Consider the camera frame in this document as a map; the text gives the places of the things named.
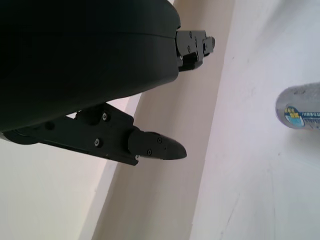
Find silver purple drink can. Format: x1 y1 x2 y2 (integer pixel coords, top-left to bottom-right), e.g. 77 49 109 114
274 81 320 131

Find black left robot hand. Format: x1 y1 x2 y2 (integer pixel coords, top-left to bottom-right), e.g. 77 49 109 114
0 0 216 167

